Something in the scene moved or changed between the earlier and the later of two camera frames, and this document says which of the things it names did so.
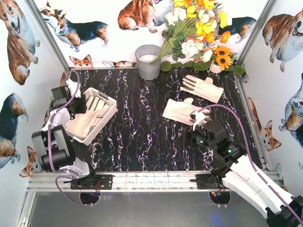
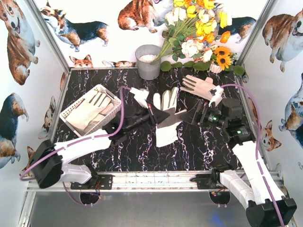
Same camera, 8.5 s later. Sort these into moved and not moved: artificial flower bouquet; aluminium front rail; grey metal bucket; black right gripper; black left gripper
Moved: black right gripper; black left gripper
Not moved: grey metal bucket; aluminium front rail; artificial flower bouquet
